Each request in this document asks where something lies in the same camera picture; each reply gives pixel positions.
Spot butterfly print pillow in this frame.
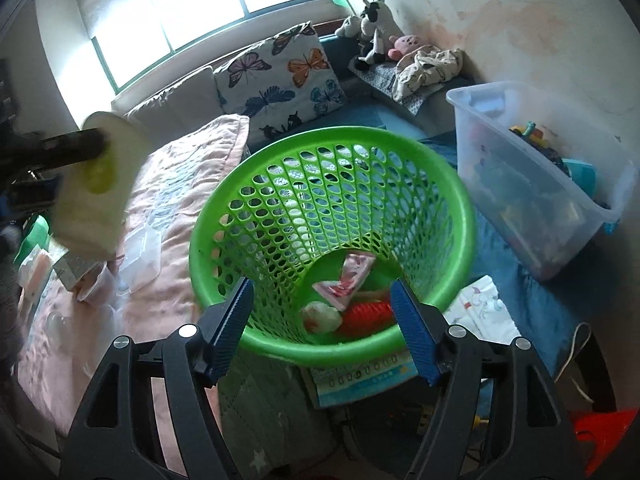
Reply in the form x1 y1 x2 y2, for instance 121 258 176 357
214 22 346 148

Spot grey star print cloth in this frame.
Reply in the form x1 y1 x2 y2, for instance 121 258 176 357
220 350 341 476

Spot white printed cloth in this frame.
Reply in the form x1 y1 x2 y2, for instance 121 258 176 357
442 277 521 346

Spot pink snack wrapper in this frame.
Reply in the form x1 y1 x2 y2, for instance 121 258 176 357
312 252 377 311

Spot black and white plush cow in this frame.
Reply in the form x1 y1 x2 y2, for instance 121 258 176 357
354 0 401 72

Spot pink quilted blanket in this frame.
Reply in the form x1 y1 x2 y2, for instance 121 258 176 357
15 115 251 436

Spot window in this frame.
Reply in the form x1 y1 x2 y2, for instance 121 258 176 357
75 0 331 93

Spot crumpled white wrapper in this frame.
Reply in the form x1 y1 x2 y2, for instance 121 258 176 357
300 301 343 334

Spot crumpled printed cloth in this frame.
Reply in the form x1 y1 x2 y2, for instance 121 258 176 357
392 46 466 101

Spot clear plastic bag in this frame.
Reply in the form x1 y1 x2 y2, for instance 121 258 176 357
75 265 121 306

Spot printed card with circles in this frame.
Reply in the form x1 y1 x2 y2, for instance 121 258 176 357
310 352 418 408

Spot green plastic basket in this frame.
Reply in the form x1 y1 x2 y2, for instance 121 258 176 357
189 126 477 367

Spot small cardboard box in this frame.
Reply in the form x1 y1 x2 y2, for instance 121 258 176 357
52 252 101 291

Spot white cushion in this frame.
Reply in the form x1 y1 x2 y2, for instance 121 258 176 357
111 66 226 133

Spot pink plush toy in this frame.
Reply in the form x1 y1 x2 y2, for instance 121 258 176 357
387 35 426 61

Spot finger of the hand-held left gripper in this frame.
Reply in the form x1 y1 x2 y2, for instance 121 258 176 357
10 176 65 207
30 129 108 167

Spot blue bed sheet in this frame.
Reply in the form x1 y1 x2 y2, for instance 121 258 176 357
315 32 591 376

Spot colourful small toy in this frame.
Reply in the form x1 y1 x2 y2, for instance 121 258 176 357
510 121 548 148

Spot red mesh wrapper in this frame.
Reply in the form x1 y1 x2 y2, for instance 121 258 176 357
335 300 393 339

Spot grey plush toy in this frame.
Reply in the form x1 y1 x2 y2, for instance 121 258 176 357
334 14 363 38

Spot teal toy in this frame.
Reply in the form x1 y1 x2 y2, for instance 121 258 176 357
562 157 598 196

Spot white cable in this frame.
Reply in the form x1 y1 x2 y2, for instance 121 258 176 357
555 322 596 401

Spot clear plastic storage box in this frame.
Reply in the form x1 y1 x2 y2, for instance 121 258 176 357
446 81 638 281

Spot grey patterned folded blanket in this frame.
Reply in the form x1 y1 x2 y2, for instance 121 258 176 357
350 60 473 116

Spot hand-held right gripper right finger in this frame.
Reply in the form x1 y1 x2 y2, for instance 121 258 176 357
389 279 587 480

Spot red plastic object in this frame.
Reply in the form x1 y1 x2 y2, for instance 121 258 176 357
570 409 639 477

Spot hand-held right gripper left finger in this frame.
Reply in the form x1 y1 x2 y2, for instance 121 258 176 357
59 276 256 480

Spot clear plastic container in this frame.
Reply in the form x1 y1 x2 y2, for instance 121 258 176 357
117 227 161 293

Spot green packet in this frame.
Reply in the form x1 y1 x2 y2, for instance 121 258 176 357
15 215 51 266

